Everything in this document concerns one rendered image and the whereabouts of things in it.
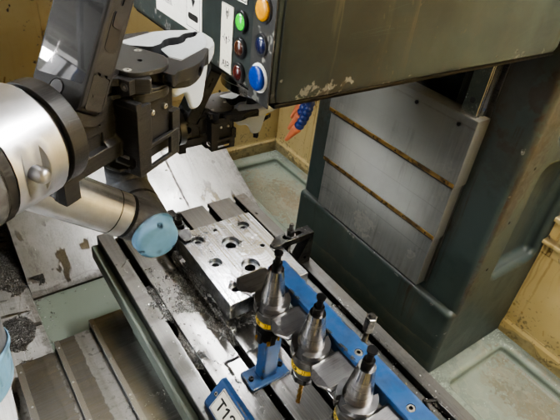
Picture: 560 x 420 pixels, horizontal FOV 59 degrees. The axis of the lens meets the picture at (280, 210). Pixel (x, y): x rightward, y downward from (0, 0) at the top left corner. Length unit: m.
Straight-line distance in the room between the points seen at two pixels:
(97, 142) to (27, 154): 0.08
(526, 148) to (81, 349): 1.21
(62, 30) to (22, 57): 1.53
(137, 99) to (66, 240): 1.49
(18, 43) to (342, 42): 1.40
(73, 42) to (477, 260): 1.14
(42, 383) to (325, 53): 1.11
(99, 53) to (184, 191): 1.66
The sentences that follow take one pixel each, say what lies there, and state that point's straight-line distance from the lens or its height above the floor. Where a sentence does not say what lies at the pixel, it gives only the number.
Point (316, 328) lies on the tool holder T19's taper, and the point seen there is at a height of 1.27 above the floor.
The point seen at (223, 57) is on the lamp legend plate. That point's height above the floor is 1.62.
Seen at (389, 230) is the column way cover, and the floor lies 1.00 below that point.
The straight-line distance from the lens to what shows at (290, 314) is 0.86.
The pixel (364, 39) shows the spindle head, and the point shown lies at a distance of 0.67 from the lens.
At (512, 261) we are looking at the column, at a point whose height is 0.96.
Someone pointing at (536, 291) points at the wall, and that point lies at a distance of 1.74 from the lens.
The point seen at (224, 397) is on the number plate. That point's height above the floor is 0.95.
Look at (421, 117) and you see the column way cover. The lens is 1.28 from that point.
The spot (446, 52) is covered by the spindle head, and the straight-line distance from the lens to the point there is 0.81.
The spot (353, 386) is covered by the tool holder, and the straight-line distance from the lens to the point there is 0.74.
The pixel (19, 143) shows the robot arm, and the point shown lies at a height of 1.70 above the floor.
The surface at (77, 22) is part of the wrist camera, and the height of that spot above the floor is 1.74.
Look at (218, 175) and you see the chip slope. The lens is 2.08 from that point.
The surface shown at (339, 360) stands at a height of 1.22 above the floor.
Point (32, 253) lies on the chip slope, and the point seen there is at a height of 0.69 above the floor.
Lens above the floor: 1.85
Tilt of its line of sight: 36 degrees down
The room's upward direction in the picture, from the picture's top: 7 degrees clockwise
